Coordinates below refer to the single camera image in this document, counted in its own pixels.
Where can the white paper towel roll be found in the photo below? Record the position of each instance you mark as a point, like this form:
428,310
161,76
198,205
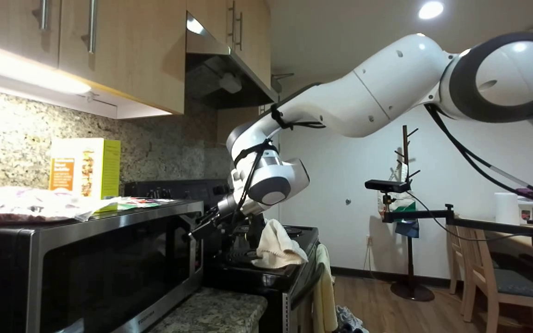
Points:
506,207

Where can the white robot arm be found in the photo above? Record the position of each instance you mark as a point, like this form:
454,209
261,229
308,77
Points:
491,81

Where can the white ribbed dish towel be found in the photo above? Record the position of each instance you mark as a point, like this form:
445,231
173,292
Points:
276,248

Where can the black cooking pot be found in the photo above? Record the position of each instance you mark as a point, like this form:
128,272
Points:
241,244

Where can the black electric stove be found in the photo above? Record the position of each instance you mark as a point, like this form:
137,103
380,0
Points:
287,290

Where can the green and white box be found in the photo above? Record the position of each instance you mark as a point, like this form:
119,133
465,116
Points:
86,166

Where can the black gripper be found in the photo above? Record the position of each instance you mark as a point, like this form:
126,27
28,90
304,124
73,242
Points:
217,218

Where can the wooden upper cabinets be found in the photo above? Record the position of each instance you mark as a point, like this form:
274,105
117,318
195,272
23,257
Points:
119,57

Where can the plastic packages on microwave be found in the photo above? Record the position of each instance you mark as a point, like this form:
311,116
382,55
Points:
21,205

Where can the wooden coat rack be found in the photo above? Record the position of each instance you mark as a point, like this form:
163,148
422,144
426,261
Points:
402,170

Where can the range hood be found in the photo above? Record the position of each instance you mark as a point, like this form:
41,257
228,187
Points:
215,74

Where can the wooden chair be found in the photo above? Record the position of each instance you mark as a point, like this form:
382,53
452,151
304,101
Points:
502,283

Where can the stainless steel microwave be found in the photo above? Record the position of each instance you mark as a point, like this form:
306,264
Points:
117,272

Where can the yellow hanging towel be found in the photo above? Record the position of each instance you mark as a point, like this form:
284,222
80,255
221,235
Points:
322,307

